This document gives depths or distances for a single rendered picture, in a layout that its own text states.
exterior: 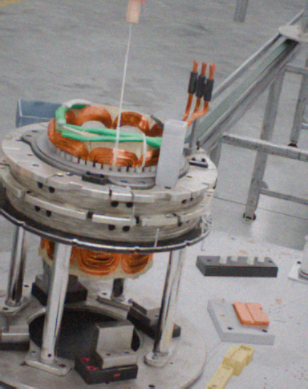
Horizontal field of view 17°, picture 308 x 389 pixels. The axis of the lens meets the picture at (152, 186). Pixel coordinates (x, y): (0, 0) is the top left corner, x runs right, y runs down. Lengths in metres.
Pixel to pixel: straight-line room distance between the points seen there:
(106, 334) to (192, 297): 0.39
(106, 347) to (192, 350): 0.18
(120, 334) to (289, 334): 0.39
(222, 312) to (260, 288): 0.18
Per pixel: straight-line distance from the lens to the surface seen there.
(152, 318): 1.69
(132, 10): 1.51
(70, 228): 1.46
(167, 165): 1.46
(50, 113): 1.91
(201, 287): 1.95
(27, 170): 1.46
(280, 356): 1.77
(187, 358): 1.66
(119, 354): 1.55
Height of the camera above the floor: 1.58
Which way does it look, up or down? 19 degrees down
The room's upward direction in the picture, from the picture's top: 9 degrees clockwise
